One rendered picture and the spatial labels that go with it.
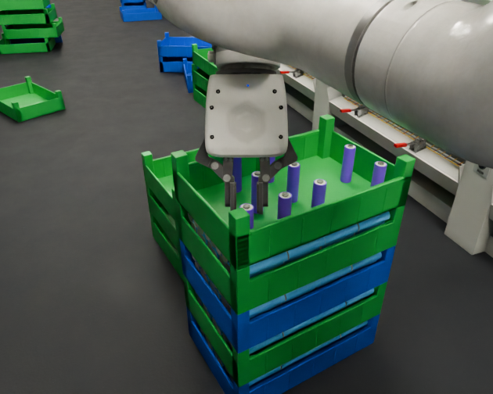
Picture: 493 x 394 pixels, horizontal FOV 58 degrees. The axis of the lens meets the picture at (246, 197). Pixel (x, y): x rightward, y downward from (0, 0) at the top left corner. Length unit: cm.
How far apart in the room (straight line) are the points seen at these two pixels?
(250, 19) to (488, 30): 23
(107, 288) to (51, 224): 32
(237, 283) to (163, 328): 38
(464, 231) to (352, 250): 56
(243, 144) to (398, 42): 27
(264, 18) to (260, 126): 15
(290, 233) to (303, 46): 27
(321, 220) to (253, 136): 15
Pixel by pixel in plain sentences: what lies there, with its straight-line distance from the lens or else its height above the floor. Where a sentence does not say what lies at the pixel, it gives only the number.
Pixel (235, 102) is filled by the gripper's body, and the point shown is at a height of 51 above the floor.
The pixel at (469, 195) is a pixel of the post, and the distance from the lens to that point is 117.
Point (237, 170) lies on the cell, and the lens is 68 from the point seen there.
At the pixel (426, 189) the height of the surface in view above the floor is 5.
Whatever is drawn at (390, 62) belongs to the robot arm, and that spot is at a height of 62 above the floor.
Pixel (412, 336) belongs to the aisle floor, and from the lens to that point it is 97.
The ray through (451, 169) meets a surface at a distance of 123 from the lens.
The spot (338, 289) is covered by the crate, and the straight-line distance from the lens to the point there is 73.
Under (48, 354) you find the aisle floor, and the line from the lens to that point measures 96.
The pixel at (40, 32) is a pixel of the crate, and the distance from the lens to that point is 304.
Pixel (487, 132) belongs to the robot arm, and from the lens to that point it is 28.
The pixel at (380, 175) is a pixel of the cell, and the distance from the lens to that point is 69.
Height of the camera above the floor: 70
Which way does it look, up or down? 33 degrees down
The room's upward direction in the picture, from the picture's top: straight up
